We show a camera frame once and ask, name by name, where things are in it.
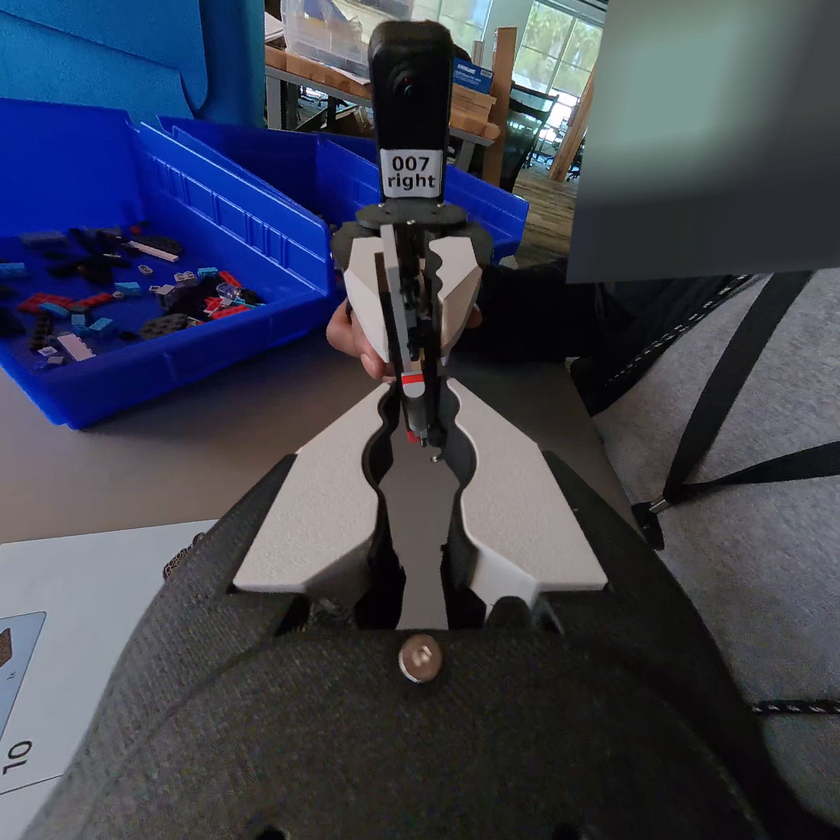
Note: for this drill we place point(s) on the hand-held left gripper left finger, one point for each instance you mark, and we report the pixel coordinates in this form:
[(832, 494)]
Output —
[(308, 518)]

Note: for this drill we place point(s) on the clear plastic drawer stack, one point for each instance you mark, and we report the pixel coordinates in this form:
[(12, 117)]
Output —
[(328, 39)]

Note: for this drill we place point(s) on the wooden table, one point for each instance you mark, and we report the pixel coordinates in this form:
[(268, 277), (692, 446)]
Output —
[(315, 69)]

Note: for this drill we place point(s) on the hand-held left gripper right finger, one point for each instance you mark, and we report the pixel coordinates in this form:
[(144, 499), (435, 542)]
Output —
[(531, 518)]

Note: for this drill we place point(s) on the wooden support post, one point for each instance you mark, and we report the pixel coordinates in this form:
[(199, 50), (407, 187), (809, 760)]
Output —
[(571, 131)]

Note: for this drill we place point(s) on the cardboard box blue label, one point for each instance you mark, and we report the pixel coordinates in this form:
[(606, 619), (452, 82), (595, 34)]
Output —
[(472, 98)]

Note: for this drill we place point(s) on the blue felt bag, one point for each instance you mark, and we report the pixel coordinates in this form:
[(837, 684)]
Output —
[(236, 59), (98, 52)]

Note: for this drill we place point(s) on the brick instruction booklet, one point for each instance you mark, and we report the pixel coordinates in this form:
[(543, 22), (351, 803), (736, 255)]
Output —
[(79, 590)]

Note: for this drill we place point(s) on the pile of small bricks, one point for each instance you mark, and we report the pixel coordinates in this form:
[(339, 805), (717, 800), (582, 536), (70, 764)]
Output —
[(170, 302)]

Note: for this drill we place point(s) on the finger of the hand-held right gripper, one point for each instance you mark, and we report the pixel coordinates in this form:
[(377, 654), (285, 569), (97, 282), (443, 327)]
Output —
[(361, 282), (463, 282)]

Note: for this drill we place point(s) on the brown upright board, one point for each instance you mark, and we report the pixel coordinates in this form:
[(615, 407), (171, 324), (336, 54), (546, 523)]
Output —
[(502, 98)]

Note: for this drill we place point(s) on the person's right hand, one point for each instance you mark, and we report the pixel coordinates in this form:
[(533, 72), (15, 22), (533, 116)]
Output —
[(358, 348)]

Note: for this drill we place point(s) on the black office chair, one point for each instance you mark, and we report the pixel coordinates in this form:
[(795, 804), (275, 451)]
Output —
[(531, 131)]

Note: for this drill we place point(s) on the grey red brick model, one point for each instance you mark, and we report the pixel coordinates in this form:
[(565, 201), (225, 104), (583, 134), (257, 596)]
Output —
[(413, 387)]

